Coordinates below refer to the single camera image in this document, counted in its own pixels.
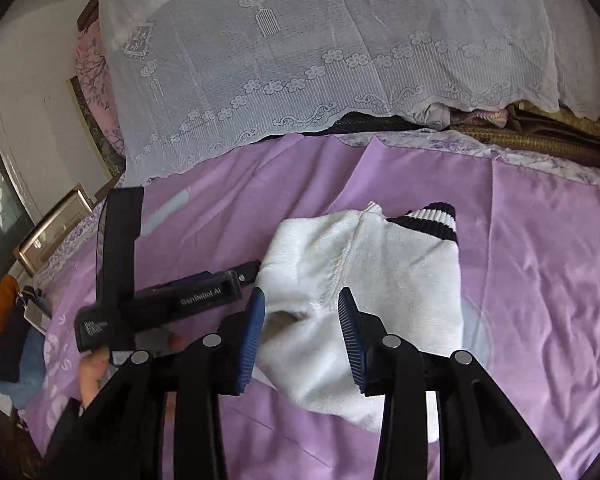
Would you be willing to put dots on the person's left hand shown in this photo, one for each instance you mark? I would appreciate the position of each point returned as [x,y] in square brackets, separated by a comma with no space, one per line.
[92,370]

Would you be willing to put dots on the dark navy garment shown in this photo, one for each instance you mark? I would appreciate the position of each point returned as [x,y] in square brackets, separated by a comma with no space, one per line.
[13,337]

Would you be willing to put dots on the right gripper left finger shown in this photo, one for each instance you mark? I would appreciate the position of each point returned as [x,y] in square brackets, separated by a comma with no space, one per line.
[120,434]

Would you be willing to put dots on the pink floral cloth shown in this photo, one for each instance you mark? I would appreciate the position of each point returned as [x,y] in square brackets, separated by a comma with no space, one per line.
[95,82]

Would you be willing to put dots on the white knit sweater black trim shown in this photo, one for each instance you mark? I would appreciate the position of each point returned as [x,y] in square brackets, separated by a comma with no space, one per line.
[404,270]

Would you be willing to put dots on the gold framed headboard panel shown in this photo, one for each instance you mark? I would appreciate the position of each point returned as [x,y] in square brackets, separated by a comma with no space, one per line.
[41,242]

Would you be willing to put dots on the white lace cover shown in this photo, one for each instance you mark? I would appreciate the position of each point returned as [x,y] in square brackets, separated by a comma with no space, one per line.
[194,79]

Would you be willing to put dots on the purple bed sheet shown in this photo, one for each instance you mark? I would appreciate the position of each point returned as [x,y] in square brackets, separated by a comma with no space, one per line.
[529,248]

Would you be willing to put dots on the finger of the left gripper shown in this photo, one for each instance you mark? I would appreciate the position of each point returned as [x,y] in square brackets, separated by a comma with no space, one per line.
[246,273]

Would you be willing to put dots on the stacked bedding under lace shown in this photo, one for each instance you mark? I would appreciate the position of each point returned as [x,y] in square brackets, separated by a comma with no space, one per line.
[523,126]

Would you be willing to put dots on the blue denim garment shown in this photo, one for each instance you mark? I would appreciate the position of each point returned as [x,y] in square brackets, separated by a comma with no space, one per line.
[32,365]

